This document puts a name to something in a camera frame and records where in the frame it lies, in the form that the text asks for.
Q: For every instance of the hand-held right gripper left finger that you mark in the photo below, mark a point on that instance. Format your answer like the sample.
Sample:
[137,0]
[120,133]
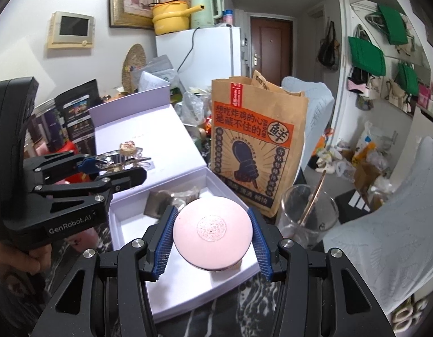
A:
[163,242]

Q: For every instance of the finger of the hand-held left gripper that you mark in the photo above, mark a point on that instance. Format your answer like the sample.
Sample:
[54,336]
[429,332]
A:
[128,179]
[87,164]

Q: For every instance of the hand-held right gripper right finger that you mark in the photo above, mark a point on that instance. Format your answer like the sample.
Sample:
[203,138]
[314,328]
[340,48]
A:
[260,242]

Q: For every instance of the decorative bear hair clip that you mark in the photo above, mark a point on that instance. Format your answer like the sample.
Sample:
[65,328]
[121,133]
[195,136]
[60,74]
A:
[127,147]

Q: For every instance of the pink round compact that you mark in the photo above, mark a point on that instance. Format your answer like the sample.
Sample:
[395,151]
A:
[213,231]

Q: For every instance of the lilac gift box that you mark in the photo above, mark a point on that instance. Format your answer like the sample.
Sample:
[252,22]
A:
[132,119]

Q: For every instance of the person's left hand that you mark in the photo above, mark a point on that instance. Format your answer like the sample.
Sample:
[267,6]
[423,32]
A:
[23,259]

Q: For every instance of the dark purple carton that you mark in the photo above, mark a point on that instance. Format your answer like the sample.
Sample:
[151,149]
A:
[48,130]

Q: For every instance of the glass beaker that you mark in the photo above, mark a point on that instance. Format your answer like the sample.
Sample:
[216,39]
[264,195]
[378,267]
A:
[293,217]

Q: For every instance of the translucent hair claw clip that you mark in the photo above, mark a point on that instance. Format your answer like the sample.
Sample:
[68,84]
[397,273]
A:
[184,196]

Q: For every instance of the black printed package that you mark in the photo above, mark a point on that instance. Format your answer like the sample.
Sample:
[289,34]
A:
[76,112]

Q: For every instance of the wooden stirrer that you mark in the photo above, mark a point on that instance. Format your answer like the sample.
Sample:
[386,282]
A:
[313,196]

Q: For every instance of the printed brown paper bag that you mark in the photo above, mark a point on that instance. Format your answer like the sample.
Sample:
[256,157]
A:
[248,147]

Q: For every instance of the crumpled clear plastic bag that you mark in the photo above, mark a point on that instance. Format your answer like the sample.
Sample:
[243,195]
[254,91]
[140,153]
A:
[193,108]

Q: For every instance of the round woven mat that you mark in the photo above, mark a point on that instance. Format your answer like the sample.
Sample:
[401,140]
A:
[134,66]

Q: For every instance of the grey plastic mailer bag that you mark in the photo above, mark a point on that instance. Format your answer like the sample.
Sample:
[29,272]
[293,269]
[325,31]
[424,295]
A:
[156,68]

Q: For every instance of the white refrigerator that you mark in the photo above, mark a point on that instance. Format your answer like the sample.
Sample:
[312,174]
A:
[209,56]

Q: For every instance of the white blue plastic bag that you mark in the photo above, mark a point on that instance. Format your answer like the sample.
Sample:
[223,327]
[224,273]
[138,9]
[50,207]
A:
[367,138]

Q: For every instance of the yellow pot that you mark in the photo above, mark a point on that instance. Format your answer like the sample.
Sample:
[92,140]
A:
[169,17]

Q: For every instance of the framed picture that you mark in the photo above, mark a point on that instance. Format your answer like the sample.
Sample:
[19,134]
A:
[132,0]

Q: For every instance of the green electric kettle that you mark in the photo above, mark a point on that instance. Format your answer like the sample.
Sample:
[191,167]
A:
[204,12]

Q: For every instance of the pink bottle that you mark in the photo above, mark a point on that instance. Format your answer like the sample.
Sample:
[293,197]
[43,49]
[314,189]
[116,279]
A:
[227,17]

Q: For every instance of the brown door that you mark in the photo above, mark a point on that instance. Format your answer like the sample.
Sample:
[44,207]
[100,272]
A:
[272,49]

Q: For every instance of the dark hanging handbag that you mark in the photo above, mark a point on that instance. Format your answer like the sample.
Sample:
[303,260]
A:
[328,49]

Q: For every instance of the green tote bag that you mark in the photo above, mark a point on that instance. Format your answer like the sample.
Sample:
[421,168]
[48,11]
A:
[365,56]

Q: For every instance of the intercom wall panel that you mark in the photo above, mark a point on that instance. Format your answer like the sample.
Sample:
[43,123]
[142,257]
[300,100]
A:
[70,30]

